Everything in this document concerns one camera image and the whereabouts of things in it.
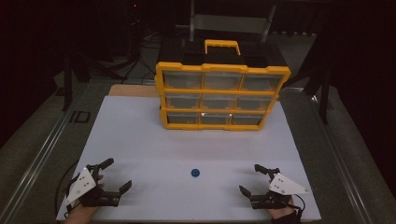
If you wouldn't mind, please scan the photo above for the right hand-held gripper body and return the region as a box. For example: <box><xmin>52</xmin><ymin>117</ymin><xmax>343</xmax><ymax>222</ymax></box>
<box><xmin>249</xmin><ymin>168</ymin><xmax>311</xmax><ymax>210</ymax></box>

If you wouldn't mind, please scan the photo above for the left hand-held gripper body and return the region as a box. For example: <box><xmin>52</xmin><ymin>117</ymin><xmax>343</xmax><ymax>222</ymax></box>
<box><xmin>64</xmin><ymin>163</ymin><xmax>121</xmax><ymax>208</ymax></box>

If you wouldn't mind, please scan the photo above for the clear plastic drawer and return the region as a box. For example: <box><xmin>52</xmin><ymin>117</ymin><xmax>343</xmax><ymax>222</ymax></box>
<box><xmin>202</xmin><ymin>94</ymin><xmax>239</xmax><ymax>110</ymax></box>

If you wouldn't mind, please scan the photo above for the yellow black drawer organizer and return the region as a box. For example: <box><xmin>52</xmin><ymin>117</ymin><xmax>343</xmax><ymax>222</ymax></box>
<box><xmin>154</xmin><ymin>39</ymin><xmax>292</xmax><ymax>132</ymax></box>

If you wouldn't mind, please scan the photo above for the person's left hand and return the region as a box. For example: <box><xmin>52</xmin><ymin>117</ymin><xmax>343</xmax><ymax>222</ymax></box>
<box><xmin>68</xmin><ymin>174</ymin><xmax>106</xmax><ymax>217</ymax></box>

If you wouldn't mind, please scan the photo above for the person's right hand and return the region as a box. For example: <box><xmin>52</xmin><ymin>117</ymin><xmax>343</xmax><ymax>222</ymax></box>
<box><xmin>267</xmin><ymin>197</ymin><xmax>297</xmax><ymax>220</ymax></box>

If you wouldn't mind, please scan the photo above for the white board sheet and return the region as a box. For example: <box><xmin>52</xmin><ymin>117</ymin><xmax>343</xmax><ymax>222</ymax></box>
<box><xmin>55</xmin><ymin>94</ymin><xmax>322</xmax><ymax>223</ymax></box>

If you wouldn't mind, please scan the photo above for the wooden board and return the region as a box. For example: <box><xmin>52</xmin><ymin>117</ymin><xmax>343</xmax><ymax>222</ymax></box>
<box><xmin>107</xmin><ymin>83</ymin><xmax>161</xmax><ymax>98</ymax></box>

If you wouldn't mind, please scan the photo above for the black stand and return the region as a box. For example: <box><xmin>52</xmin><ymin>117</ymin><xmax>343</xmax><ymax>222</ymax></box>
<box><xmin>284</xmin><ymin>29</ymin><xmax>333</xmax><ymax>125</ymax></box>
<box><xmin>60</xmin><ymin>50</ymin><xmax>126</xmax><ymax>113</ymax></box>

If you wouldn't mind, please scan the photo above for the grid of clear drawers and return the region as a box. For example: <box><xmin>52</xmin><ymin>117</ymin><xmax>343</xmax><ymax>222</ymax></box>
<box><xmin>162</xmin><ymin>70</ymin><xmax>283</xmax><ymax>126</ymax></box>

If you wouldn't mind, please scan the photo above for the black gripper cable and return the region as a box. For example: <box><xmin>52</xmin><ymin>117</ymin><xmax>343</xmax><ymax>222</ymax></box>
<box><xmin>63</xmin><ymin>173</ymin><xmax>82</xmax><ymax>219</ymax></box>
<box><xmin>291</xmin><ymin>193</ymin><xmax>306</xmax><ymax>219</ymax></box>

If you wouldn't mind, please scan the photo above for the black cable loop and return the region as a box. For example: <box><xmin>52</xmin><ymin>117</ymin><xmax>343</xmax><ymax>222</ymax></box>
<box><xmin>54</xmin><ymin>160</ymin><xmax>79</xmax><ymax>217</ymax></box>

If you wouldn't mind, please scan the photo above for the aluminium rail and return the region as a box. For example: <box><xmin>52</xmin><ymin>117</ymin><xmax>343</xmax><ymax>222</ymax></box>
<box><xmin>0</xmin><ymin>83</ymin><xmax>91</xmax><ymax>224</ymax></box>
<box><xmin>281</xmin><ymin>87</ymin><xmax>369</xmax><ymax>224</ymax></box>

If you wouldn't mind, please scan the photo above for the grey metal frame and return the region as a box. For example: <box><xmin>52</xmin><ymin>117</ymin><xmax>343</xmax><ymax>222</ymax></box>
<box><xmin>189</xmin><ymin>0</ymin><xmax>277</xmax><ymax>44</ymax></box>

